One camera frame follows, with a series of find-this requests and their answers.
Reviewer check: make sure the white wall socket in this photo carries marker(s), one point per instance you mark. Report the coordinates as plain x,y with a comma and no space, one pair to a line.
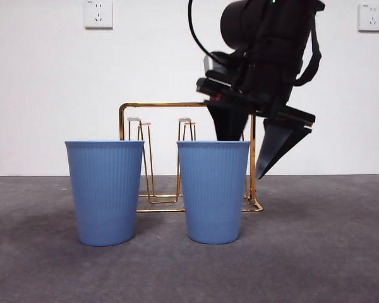
98,14
371,17

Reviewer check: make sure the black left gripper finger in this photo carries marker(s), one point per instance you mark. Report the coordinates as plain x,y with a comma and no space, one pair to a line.
274,142
229,126

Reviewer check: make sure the blue ribbed plastic cup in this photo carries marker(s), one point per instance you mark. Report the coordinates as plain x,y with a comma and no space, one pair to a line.
213,195
104,195

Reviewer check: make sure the pale grey camera box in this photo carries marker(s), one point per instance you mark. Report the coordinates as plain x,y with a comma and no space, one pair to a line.
208,64

